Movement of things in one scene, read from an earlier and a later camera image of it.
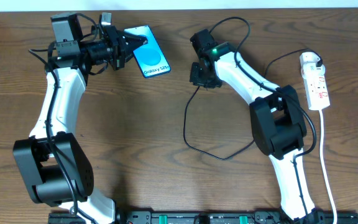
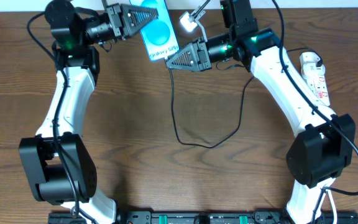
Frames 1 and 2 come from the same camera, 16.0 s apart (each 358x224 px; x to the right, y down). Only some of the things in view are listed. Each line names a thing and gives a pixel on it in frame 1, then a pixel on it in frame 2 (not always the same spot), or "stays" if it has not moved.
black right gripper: [196, 74] -> [202, 55]
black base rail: [204, 218] stays
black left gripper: [117, 47] -> [115, 22]
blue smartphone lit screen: [150, 56] -> [159, 35]
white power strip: [315, 81] stays
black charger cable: [253, 141] -> [320, 63]
